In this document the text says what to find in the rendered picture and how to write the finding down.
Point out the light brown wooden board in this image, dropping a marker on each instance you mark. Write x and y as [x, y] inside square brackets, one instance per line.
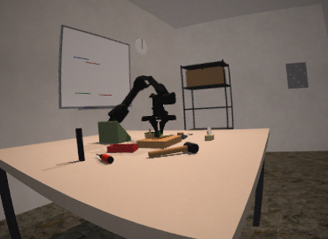
[163, 141]

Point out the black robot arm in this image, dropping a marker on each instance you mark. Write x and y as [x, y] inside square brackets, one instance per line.
[120, 111]

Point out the black mallet with wooden handle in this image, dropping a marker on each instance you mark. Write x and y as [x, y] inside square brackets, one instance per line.
[191, 147]

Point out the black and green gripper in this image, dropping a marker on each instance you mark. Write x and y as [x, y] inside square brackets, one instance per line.
[158, 112]

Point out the black flat bar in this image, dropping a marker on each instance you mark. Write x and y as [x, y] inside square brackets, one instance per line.
[80, 144]

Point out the red-handled screwdriver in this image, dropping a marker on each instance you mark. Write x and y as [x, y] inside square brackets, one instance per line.
[106, 158]

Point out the red tray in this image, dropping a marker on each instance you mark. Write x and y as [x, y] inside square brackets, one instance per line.
[122, 147]

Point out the black spring clamp with green grips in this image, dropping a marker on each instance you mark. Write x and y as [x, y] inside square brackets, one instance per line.
[155, 133]

